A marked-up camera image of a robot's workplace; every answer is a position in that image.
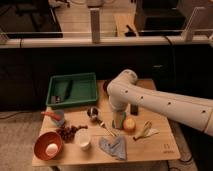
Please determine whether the white cup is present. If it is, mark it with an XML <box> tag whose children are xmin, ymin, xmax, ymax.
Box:
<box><xmin>74</xmin><ymin>129</ymin><xmax>91</xmax><ymax>150</ymax></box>

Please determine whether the small metal cup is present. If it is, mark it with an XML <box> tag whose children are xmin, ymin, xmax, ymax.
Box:
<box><xmin>87</xmin><ymin>107</ymin><xmax>98</xmax><ymax>121</ymax></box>

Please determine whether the green plastic tray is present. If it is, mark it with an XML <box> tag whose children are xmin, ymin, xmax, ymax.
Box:
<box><xmin>46</xmin><ymin>73</ymin><xmax>98</xmax><ymax>109</ymax></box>

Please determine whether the blue grey cloth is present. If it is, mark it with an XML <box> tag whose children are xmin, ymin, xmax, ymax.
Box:
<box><xmin>99</xmin><ymin>136</ymin><xmax>127</xmax><ymax>160</ymax></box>

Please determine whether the green sponge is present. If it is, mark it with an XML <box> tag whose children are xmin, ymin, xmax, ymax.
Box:
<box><xmin>111</xmin><ymin>111</ymin><xmax>127</xmax><ymax>130</ymax></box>

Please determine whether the white egg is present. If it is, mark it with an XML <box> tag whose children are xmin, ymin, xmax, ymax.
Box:
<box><xmin>45</xmin><ymin>143</ymin><xmax>58</xmax><ymax>156</ymax></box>

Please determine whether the blue cup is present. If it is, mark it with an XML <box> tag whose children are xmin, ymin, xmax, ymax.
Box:
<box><xmin>53</xmin><ymin>110</ymin><xmax>65</xmax><ymax>127</ymax></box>

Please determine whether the small object in tray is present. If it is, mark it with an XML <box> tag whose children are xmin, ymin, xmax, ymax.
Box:
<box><xmin>51</xmin><ymin>96</ymin><xmax>64</xmax><ymax>104</ymax></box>

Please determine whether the purple bowl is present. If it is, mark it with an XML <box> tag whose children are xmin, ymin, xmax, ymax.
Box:
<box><xmin>103</xmin><ymin>79</ymin><xmax>112</xmax><ymax>95</ymax></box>

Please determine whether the orange carrot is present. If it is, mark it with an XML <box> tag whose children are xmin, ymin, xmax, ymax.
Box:
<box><xmin>41</xmin><ymin>111</ymin><xmax>61</xmax><ymax>121</ymax></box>

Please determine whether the bunch of dark grapes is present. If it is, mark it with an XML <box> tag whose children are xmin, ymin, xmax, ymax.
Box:
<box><xmin>56</xmin><ymin>125</ymin><xmax>88</xmax><ymax>142</ymax></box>

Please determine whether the red bowl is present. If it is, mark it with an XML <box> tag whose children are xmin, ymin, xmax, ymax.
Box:
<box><xmin>34</xmin><ymin>132</ymin><xmax>63</xmax><ymax>161</ymax></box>

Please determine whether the orange fruit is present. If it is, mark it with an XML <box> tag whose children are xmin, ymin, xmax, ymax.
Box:
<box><xmin>123</xmin><ymin>118</ymin><xmax>136</xmax><ymax>132</ymax></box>

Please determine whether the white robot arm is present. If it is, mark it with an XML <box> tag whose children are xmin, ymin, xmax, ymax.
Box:
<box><xmin>107</xmin><ymin>69</ymin><xmax>213</xmax><ymax>137</ymax></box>

